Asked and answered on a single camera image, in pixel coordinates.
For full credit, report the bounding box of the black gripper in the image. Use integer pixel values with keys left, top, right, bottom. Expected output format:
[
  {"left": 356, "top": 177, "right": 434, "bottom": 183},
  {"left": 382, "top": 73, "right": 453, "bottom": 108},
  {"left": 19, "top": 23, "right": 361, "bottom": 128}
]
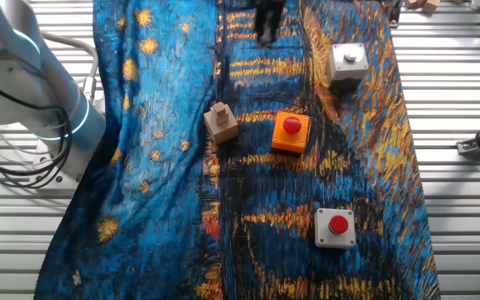
[{"left": 255, "top": 0, "right": 287, "bottom": 47}]

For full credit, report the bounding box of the black base cable bundle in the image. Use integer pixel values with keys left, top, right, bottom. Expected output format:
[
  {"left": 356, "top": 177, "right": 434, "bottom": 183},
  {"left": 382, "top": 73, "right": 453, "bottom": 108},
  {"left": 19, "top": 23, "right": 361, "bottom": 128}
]
[{"left": 0, "top": 70, "right": 74, "bottom": 191}]

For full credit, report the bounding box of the orange box red mushroom button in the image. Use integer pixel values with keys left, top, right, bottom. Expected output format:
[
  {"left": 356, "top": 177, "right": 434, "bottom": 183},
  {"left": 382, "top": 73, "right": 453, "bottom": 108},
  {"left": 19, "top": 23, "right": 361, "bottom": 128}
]
[{"left": 270, "top": 110, "right": 311, "bottom": 158}]

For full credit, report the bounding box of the grey base cable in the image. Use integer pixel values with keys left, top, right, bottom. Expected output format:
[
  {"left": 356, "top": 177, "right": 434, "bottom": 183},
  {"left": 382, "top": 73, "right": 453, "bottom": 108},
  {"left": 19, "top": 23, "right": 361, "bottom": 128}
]
[{"left": 42, "top": 32, "right": 100, "bottom": 105}]

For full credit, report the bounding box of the grey box red mushroom button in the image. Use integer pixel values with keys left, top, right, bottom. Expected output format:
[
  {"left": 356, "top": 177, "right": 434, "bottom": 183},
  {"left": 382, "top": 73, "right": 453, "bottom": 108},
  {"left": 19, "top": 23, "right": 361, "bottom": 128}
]
[{"left": 313, "top": 207, "right": 357, "bottom": 250}]

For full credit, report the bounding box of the stepped wooden block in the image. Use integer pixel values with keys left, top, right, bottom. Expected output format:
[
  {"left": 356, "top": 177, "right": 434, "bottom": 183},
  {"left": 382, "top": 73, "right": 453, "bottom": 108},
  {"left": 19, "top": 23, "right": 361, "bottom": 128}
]
[{"left": 203, "top": 101, "right": 240, "bottom": 146}]

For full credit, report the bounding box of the starry night print cloth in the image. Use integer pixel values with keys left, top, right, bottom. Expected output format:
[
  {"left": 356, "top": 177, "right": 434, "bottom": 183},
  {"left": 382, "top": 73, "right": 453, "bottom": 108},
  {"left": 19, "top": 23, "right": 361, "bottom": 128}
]
[{"left": 33, "top": 0, "right": 441, "bottom": 300}]

